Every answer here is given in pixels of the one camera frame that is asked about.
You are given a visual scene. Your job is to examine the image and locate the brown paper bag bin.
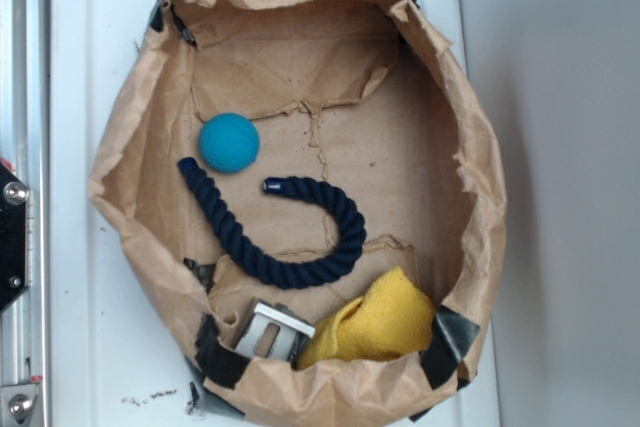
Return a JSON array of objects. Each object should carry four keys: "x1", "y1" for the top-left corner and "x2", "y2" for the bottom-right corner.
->
[{"x1": 89, "y1": 0, "x2": 507, "y2": 426}]

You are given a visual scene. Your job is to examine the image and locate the teal blue ball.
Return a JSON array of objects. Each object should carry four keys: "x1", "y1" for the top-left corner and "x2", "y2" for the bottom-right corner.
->
[{"x1": 198, "y1": 113, "x2": 260, "y2": 173}]

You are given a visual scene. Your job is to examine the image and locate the yellow microfiber cloth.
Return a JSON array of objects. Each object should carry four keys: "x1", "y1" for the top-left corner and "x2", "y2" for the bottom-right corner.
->
[{"x1": 296, "y1": 266, "x2": 436, "y2": 370}]

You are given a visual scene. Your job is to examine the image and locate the white plastic tray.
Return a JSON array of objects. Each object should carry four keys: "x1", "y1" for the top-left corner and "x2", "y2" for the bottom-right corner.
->
[{"x1": 47, "y1": 0, "x2": 503, "y2": 427}]

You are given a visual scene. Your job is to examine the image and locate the black mounting plate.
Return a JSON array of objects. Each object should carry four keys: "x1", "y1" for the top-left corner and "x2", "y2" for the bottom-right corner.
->
[{"x1": 0, "y1": 158, "x2": 29, "y2": 314}]

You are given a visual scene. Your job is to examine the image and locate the dark blue twisted rope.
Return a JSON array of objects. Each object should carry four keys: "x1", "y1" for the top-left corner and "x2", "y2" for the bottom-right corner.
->
[{"x1": 177, "y1": 157, "x2": 368, "y2": 291}]

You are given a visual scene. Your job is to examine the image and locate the aluminium frame rail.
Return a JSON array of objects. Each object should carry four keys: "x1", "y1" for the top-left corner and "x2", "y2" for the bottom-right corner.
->
[{"x1": 1, "y1": 0, "x2": 51, "y2": 426}]

